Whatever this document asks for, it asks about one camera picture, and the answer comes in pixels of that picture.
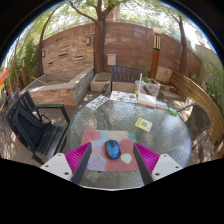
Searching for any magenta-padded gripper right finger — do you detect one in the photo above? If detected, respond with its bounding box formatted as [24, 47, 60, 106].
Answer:
[133, 142, 184, 185]

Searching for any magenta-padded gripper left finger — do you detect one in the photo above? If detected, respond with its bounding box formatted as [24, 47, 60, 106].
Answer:
[40, 142, 94, 186]

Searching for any blue and black computer mouse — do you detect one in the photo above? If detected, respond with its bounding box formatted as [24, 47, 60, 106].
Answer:
[104, 139, 121, 160]

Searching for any floral pink mouse pad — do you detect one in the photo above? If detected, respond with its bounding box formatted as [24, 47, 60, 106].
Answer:
[80, 129, 140, 173]

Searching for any yellow square card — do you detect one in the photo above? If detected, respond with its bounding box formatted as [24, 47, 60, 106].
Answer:
[134, 116, 154, 133]

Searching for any black slatted armchair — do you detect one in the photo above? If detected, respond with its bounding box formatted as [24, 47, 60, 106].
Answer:
[4, 89, 71, 164]

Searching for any green marker pen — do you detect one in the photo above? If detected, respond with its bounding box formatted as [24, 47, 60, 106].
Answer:
[167, 106, 179, 117]

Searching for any thin pale book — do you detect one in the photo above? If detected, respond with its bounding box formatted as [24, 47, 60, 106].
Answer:
[155, 100, 169, 111]

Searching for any stone brick raised planter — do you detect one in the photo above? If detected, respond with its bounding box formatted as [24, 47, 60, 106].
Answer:
[23, 67, 95, 107]

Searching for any curved wooden slat bench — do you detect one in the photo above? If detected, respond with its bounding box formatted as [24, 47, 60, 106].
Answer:
[169, 71, 224, 144]

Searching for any white planter box with plants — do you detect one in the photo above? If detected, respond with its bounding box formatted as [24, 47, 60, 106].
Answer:
[143, 78, 162, 98]

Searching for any colourful printed sheet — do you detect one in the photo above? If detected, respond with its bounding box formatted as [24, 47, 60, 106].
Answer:
[109, 90, 138, 104]

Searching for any clear plastic cup with straw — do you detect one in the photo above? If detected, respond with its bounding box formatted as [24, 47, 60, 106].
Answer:
[134, 73, 146, 96]

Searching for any dark wooden slatted chair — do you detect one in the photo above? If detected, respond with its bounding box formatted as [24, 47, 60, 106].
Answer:
[101, 65, 143, 94]

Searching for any slim tree trunk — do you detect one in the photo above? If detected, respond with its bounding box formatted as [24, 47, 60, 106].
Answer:
[166, 9, 189, 76]

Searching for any large forked tree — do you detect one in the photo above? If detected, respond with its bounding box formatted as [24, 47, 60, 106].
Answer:
[68, 0, 116, 74]

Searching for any wooden garden lamp post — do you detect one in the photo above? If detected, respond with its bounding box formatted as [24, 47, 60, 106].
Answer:
[148, 27, 163, 80]

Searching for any grey wall utility box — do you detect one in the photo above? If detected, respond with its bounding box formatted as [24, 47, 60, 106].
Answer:
[106, 53, 118, 67]

